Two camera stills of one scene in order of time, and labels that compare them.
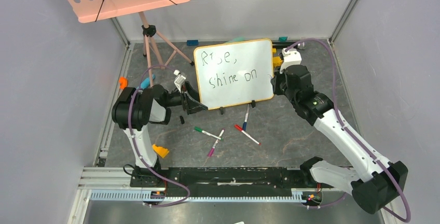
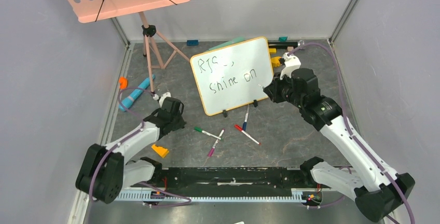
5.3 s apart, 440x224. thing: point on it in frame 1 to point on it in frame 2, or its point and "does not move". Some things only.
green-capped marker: (200, 130) does not move
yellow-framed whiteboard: (234, 73) does not move
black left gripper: (190, 105) to (180, 124)
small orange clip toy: (123, 82) does not move
